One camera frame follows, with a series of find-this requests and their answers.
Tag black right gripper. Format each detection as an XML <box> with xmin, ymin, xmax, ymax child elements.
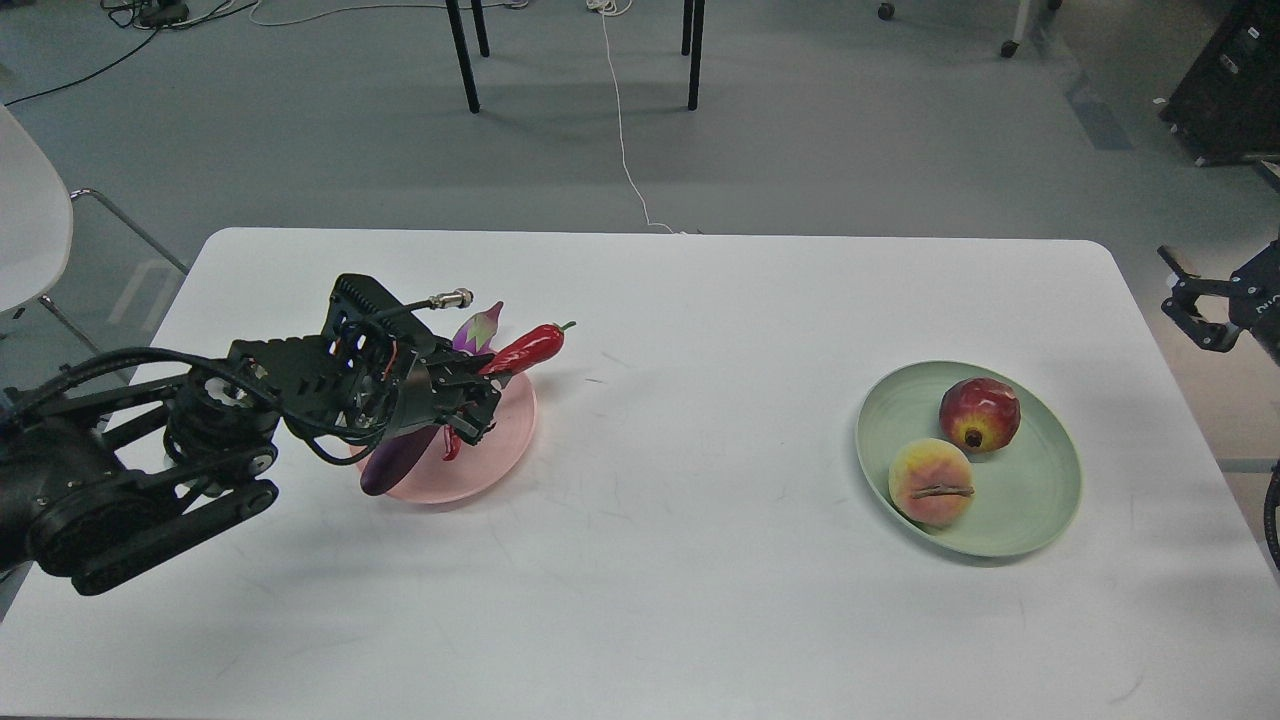
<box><xmin>1158</xmin><ymin>238</ymin><xmax>1280</xmax><ymax>366</ymax></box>

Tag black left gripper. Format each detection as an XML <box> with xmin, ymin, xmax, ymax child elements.
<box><xmin>349</xmin><ymin>345</ymin><xmax>506</xmax><ymax>446</ymax></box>

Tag red chili pepper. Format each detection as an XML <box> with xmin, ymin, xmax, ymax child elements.
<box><xmin>440</xmin><ymin>320</ymin><xmax>579</xmax><ymax>462</ymax></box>

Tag purple eggplant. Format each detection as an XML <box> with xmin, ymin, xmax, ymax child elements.
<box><xmin>360</xmin><ymin>301</ymin><xmax>504</xmax><ymax>496</ymax></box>

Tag red pomegranate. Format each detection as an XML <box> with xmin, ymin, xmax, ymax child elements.
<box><xmin>938</xmin><ymin>377</ymin><xmax>1021</xmax><ymax>454</ymax></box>

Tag green yellow peach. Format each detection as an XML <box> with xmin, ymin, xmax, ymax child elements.
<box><xmin>888</xmin><ymin>438</ymin><xmax>977</xmax><ymax>529</ymax></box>

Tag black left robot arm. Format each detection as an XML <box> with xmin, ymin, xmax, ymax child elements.
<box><xmin>3</xmin><ymin>274</ymin><xmax>511</xmax><ymax>596</ymax></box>

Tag pink plate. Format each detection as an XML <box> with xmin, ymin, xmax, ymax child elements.
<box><xmin>357</xmin><ymin>373</ymin><xmax>538</xmax><ymax>505</ymax></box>

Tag black equipment box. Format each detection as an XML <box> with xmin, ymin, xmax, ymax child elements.
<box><xmin>1158</xmin><ymin>1</ymin><xmax>1279</xmax><ymax>167</ymax></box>

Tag green plate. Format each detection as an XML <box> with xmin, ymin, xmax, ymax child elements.
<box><xmin>854</xmin><ymin>360</ymin><xmax>1083</xmax><ymax>560</ymax></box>

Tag black table legs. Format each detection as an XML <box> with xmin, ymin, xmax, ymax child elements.
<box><xmin>444</xmin><ymin>1</ymin><xmax>708</xmax><ymax>114</ymax></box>

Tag white chair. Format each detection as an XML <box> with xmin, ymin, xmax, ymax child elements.
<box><xmin>1</xmin><ymin>108</ymin><xmax>189</xmax><ymax>354</ymax></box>

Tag white cable on floor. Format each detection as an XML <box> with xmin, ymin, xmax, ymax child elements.
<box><xmin>585</xmin><ymin>0</ymin><xmax>686</xmax><ymax>236</ymax></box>

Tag black cables on floor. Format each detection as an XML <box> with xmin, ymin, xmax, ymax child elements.
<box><xmin>0</xmin><ymin>0</ymin><xmax>261</xmax><ymax>109</ymax></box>

